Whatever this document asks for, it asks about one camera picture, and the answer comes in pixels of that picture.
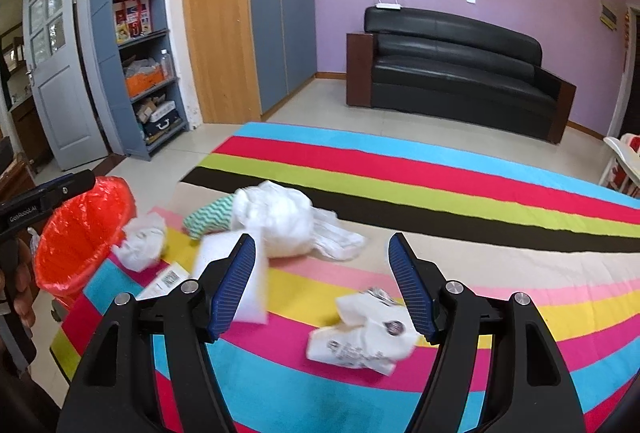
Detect blue-grey bookshelf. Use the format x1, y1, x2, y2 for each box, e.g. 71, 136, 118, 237
75, 0, 190, 162

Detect teal zigzag cloth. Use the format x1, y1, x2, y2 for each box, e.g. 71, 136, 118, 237
182, 195, 238, 241

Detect white carton box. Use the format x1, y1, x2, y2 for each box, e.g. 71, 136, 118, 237
136, 260, 193, 301

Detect white foam packing block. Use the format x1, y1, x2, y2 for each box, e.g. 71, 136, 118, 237
192, 233, 268, 326

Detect brown wooden cabinet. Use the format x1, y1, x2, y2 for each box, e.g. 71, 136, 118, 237
0, 135, 46, 214

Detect large white plastic bag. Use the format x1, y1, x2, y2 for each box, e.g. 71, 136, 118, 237
231, 180, 368, 261

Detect small white plastic bag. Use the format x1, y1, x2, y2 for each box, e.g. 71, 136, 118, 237
111, 213, 168, 273

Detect red plastic bin liner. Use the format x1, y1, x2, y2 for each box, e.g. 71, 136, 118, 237
34, 176, 137, 299

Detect white panel door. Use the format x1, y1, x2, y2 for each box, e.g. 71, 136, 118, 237
22, 0, 108, 172

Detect cardboard boxes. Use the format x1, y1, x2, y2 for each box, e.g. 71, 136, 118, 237
135, 98, 176, 124

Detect person's left hand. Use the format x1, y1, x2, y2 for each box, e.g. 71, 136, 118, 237
12, 228, 42, 329

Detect wooden and blue wardrobe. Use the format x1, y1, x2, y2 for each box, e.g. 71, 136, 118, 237
180, 0, 318, 126

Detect white printed paper bag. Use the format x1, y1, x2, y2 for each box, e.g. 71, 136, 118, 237
306, 287, 423, 376

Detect black leather sofa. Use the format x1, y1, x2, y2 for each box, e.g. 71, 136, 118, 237
346, 6, 577, 144

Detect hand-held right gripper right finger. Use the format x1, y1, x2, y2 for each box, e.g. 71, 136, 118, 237
387, 233, 586, 433

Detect striped colourful blanket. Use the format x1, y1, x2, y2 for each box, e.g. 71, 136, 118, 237
50, 122, 640, 433

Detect red and white cushion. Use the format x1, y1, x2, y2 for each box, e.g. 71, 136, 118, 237
612, 135, 640, 188

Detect orange box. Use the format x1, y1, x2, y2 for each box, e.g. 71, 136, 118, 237
125, 68, 165, 96

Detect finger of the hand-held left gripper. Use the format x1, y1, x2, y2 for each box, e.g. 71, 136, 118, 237
41, 169, 96, 212

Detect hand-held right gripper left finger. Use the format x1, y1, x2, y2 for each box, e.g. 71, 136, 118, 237
59, 233, 258, 433

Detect dark blue case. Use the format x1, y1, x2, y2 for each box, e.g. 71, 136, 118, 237
142, 110, 182, 138

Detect white chair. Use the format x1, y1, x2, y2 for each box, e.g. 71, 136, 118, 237
602, 133, 640, 198

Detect clear plastic bags on shelf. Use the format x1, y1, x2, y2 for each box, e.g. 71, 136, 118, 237
122, 58, 161, 78

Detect red gift bag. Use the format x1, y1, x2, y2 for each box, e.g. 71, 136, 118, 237
114, 0, 152, 44

